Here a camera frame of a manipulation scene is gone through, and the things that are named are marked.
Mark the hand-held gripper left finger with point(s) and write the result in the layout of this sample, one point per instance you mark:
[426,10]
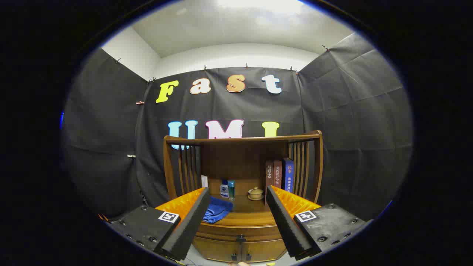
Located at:
[186,229]

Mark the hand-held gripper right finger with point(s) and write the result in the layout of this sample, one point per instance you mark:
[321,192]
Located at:
[288,229]

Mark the wooden drawer with black knob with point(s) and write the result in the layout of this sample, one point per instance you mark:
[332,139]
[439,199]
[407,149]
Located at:
[236,229]

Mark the wooden countertop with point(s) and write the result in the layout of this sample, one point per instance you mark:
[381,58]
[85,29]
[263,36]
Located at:
[247,213]

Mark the wooden cabinet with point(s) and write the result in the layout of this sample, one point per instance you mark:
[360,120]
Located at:
[236,159]

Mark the folded blue towel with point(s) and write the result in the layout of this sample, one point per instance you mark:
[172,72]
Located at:
[216,210]

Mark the beige saucer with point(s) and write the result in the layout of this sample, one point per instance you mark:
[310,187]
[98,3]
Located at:
[255,198]

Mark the beige lidded teacup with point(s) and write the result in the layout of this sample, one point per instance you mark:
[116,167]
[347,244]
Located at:
[256,192]

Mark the blue book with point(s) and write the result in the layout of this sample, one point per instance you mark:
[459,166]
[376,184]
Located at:
[288,175]

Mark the white bottle with blue cap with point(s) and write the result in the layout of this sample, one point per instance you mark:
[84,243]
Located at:
[224,190]

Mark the reddish brown book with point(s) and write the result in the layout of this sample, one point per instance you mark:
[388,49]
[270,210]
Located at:
[277,175]

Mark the dark brown book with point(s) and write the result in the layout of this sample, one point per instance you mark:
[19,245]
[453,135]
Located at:
[269,177]

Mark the teal bottle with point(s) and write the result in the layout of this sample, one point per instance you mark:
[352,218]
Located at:
[231,190]

